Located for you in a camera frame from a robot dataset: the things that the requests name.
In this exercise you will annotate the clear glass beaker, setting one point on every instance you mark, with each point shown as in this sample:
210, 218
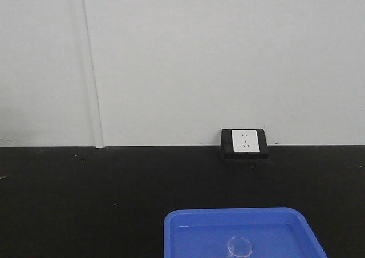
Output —
239, 247

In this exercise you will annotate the blue plastic tray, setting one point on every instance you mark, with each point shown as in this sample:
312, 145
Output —
273, 232

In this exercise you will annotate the black socket mounting box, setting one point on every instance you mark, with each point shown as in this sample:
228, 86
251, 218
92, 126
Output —
226, 146

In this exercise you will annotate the white wall power socket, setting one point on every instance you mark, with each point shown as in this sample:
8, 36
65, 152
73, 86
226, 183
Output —
245, 141

